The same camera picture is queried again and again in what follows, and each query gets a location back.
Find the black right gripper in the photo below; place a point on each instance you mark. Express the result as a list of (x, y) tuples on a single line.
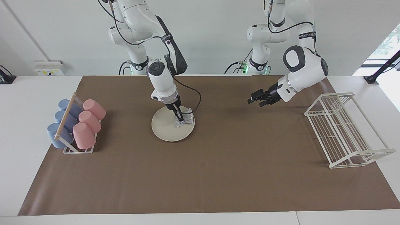
[(173, 105)]

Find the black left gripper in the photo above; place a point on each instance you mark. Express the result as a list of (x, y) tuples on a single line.
[(274, 93)]

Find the silver glitter sponge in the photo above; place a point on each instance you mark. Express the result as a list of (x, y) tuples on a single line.
[(188, 119)]

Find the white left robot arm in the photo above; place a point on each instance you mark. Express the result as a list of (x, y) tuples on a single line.
[(304, 72)]

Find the cream round plate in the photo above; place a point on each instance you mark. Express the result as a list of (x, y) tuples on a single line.
[(164, 128)]

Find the brown table mat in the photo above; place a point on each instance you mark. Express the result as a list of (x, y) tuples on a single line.
[(218, 175)]

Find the pink plastic cup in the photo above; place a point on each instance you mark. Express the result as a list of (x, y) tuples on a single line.
[(90, 121), (94, 108), (83, 137)]

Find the cup rack with wooden rod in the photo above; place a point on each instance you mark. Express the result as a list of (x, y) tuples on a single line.
[(65, 115)]

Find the blue plastic cup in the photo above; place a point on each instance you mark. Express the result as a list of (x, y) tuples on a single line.
[(56, 137), (61, 116), (64, 104)]

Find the bright window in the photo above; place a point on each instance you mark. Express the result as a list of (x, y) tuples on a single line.
[(390, 40)]

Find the black table clamp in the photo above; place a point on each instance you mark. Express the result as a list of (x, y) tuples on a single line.
[(7, 78)]

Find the black camera stand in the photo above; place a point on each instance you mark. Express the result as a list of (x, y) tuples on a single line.
[(372, 78)]

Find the white wall outlet box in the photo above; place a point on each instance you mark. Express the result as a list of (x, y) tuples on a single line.
[(48, 68)]

